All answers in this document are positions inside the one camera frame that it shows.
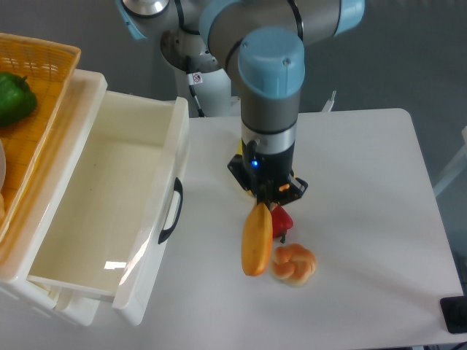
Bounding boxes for orange wicker basket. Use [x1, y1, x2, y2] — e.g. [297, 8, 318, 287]
[1, 33, 81, 238]

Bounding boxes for white drawer cabinet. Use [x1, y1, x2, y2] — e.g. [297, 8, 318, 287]
[1, 69, 107, 326]

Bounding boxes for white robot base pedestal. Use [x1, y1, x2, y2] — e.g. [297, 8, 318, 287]
[160, 28, 242, 119]

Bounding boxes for red bell pepper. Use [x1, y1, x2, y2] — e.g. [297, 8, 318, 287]
[271, 205, 294, 244]

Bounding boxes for black drawer handle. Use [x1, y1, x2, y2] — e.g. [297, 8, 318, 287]
[158, 177, 184, 244]

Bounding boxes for white upper drawer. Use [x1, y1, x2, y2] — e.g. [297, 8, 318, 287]
[28, 92, 189, 326]

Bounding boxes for yellow banana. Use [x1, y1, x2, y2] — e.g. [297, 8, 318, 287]
[236, 139, 243, 157]

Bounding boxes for white plate in basket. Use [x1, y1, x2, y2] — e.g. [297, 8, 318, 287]
[0, 141, 7, 190]

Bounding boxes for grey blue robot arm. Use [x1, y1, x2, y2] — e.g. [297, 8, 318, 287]
[116, 1, 366, 206]

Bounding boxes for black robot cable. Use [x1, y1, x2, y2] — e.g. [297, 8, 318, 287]
[185, 54, 207, 118]

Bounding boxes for round knotted bread roll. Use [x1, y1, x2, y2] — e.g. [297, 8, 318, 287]
[270, 244, 317, 287]

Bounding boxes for green bell pepper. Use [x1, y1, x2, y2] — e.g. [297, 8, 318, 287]
[1, 71, 37, 127]

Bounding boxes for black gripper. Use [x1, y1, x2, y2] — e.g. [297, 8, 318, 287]
[228, 141, 308, 211]

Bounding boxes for black device at edge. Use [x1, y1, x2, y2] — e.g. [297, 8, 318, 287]
[440, 296, 466, 334]

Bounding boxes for long orange baguette bread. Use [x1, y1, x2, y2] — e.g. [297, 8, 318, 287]
[241, 203, 273, 276]

